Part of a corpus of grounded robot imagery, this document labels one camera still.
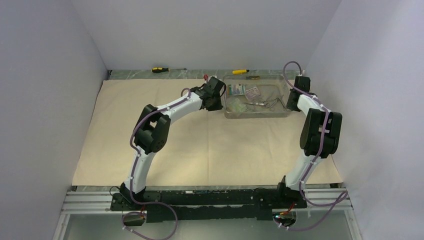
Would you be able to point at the black yellow short screwdriver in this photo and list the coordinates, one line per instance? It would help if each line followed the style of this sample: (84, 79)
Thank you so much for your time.
(252, 77)

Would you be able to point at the beige surgical wrap cloth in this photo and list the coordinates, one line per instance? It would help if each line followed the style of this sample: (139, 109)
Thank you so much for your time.
(204, 148)

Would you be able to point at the green suture packet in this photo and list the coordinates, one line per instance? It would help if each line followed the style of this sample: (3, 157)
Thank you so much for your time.
(238, 89)

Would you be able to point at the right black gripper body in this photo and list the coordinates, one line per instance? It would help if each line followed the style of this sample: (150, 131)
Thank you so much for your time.
(290, 105)

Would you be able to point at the wire mesh instrument tray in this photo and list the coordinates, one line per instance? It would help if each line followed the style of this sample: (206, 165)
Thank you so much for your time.
(270, 86)

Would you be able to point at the yellow black screwdriver left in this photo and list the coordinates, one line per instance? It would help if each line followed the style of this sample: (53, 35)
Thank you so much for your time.
(157, 70)

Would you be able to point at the clear pouch green item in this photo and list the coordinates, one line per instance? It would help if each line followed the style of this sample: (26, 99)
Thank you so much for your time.
(237, 106)

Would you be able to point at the steel surgical scissors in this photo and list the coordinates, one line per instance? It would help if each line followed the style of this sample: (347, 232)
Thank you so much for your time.
(268, 104)

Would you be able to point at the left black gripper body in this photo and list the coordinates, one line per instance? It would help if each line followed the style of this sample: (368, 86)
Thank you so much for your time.
(217, 103)

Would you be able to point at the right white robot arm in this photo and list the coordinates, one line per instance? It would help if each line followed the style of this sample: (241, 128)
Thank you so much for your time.
(319, 137)

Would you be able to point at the pink suture packet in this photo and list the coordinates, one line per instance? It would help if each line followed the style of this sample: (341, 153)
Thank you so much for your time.
(252, 93)

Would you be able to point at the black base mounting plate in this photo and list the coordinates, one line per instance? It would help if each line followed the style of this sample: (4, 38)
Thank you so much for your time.
(167, 205)

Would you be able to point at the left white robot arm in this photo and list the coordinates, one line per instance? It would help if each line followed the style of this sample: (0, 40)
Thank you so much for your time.
(151, 131)

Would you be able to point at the aluminium rail frame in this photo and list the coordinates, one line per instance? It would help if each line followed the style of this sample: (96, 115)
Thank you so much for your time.
(98, 202)

